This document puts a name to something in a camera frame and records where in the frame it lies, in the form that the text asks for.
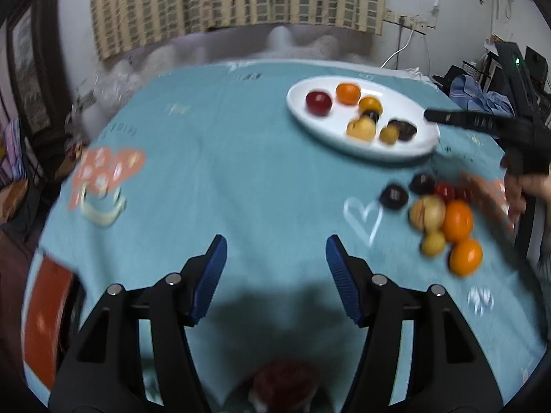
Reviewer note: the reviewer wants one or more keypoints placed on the red box on table edge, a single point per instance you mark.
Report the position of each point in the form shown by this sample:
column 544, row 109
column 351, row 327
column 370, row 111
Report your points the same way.
column 52, row 320

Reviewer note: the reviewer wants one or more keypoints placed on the brownish yellow round fruit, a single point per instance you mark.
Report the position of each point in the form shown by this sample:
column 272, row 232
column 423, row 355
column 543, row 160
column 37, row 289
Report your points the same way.
column 427, row 214

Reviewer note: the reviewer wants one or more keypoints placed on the dark plum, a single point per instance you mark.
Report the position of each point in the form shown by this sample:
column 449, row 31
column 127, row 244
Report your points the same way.
column 371, row 114
column 422, row 184

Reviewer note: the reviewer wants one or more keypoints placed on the teal printed tablecloth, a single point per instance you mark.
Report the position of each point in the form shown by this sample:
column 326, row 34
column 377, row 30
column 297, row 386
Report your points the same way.
column 223, row 156

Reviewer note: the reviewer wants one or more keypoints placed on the large yellow loquat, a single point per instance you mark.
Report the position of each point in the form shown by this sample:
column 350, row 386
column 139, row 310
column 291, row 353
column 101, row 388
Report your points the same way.
column 361, row 128

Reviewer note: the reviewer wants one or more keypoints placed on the blue clothes pile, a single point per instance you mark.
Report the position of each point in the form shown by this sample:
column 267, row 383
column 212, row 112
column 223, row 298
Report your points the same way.
column 468, row 95

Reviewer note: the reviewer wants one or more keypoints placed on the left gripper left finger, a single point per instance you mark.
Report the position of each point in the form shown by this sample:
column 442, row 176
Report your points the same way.
column 102, row 371

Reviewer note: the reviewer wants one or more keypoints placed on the large dark wrinkled fruit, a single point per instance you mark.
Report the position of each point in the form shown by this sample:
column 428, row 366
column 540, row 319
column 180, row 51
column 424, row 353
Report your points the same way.
column 407, row 131

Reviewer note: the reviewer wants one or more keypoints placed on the small yellow green fruit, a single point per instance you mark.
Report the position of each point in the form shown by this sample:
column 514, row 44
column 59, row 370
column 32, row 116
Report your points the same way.
column 433, row 243

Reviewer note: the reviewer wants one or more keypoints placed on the yellow orange persimmon fruit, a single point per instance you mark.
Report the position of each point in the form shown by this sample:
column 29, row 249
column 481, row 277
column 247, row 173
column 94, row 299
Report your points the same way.
column 370, row 104

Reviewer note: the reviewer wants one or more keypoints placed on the dark framed picture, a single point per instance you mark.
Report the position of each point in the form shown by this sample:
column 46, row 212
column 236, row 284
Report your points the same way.
column 35, row 67

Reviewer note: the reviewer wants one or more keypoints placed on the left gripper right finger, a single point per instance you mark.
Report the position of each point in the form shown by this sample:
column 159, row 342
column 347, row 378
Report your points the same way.
column 449, row 371

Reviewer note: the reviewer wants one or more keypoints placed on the small orange mandarin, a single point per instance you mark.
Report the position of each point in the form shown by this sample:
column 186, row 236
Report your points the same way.
column 348, row 93

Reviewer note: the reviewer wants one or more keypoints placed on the white oval plate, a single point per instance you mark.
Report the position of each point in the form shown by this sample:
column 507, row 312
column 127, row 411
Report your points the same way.
column 332, row 128

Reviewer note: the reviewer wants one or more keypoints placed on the large orange mandarin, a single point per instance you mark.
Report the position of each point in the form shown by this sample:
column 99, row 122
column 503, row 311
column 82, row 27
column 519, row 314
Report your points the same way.
column 458, row 223

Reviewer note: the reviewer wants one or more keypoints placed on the wall socket strip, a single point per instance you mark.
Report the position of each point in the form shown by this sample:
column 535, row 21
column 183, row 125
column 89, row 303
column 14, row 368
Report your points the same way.
column 416, row 23

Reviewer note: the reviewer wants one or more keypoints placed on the red cherry tomato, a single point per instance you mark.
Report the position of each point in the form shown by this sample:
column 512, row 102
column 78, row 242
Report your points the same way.
column 445, row 191
column 463, row 193

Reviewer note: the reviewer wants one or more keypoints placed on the person's right hand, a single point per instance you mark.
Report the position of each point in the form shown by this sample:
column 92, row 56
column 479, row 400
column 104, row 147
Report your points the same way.
column 518, row 188

